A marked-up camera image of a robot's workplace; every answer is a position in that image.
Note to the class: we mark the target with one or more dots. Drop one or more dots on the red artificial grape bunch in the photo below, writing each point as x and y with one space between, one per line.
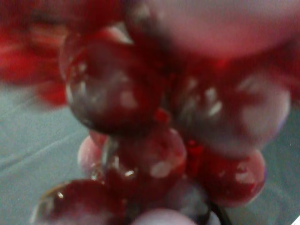
179 98

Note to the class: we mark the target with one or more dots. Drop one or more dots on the black tablecloth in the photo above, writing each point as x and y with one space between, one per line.
38 149

